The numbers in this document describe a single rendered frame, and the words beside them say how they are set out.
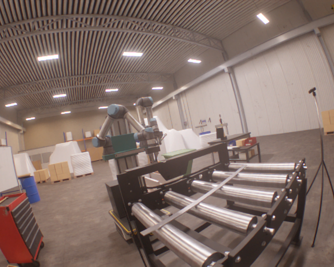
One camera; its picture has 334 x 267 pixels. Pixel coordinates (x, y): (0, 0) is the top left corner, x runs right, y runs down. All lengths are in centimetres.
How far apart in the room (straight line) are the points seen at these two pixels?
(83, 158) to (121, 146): 726
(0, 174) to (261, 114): 1358
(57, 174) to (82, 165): 157
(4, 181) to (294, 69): 1419
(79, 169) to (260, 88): 1274
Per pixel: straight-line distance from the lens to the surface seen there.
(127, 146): 207
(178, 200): 118
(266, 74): 1175
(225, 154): 194
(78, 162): 921
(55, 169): 920
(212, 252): 66
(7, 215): 221
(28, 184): 604
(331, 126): 817
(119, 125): 215
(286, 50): 1162
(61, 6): 914
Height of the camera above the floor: 138
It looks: 1 degrees up
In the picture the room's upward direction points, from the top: 11 degrees counter-clockwise
